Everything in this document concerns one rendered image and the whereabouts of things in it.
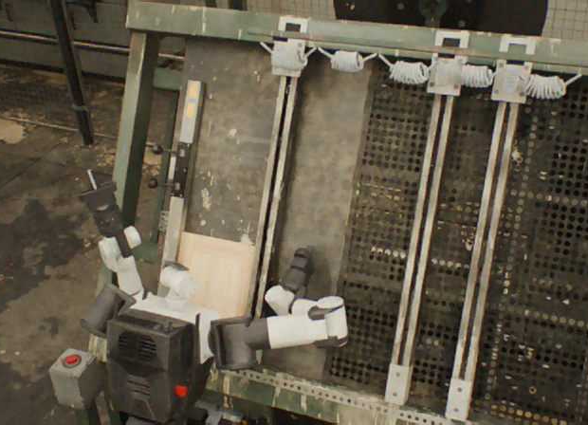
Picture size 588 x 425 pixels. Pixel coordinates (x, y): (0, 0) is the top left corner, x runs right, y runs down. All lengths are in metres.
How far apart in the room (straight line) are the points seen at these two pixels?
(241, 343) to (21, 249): 3.12
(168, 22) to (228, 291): 0.97
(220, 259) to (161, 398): 0.71
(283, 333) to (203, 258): 0.70
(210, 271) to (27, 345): 1.85
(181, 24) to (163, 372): 1.25
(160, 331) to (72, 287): 2.60
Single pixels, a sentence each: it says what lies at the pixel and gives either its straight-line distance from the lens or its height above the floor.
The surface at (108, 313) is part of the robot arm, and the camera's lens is 2.48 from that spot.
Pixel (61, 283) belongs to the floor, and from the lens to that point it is 4.87.
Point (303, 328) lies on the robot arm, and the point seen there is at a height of 1.35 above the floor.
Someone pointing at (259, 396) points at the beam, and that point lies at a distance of 2.83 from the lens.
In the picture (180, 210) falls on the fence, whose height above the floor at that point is 1.31.
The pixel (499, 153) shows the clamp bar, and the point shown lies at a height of 1.61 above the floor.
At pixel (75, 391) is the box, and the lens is 2.95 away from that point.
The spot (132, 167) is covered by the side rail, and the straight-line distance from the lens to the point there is 3.01.
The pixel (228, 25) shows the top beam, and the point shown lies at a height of 1.90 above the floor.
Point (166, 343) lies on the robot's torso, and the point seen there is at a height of 1.40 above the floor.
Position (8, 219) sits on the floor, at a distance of 5.57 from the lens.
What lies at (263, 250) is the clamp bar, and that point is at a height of 1.26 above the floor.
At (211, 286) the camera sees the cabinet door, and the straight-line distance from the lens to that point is 2.88.
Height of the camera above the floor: 2.89
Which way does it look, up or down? 34 degrees down
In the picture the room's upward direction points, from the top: 4 degrees counter-clockwise
